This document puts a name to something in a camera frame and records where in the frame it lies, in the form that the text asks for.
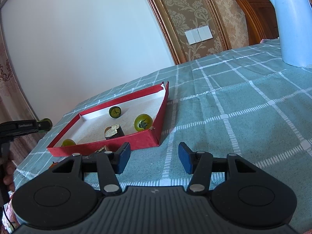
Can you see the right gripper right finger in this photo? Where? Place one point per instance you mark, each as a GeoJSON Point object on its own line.
{"type": "Point", "coordinates": [199, 164]}

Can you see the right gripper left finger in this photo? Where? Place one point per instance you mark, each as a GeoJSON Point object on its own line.
{"type": "Point", "coordinates": [109, 164]}

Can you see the dark eggplant piece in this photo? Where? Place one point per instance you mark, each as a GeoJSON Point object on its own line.
{"type": "Point", "coordinates": [113, 131]}

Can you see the yellow-green round fruit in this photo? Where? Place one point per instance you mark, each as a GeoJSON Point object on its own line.
{"type": "Point", "coordinates": [68, 142]}

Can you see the green cucumber end piece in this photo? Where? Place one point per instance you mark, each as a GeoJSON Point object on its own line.
{"type": "Point", "coordinates": [115, 112]}

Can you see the orange tangerine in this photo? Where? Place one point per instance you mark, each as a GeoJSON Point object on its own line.
{"type": "Point", "coordinates": [53, 164]}

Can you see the person's left hand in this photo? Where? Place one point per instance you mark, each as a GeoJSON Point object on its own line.
{"type": "Point", "coordinates": [9, 168]}

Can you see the red shallow cardboard box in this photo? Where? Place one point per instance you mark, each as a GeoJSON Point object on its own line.
{"type": "Point", "coordinates": [87, 127]}

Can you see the green plaid tablecloth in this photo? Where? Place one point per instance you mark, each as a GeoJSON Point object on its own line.
{"type": "Point", "coordinates": [245, 101]}

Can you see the wooden headboard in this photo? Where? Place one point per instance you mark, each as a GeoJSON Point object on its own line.
{"type": "Point", "coordinates": [260, 20]}

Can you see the white electric kettle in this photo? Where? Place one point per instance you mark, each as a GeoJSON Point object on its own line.
{"type": "Point", "coordinates": [294, 26]}

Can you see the white wall switch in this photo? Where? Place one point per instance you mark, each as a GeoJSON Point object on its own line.
{"type": "Point", "coordinates": [197, 35]}

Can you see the gold ornate wall frame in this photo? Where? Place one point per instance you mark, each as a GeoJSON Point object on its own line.
{"type": "Point", "coordinates": [175, 17]}

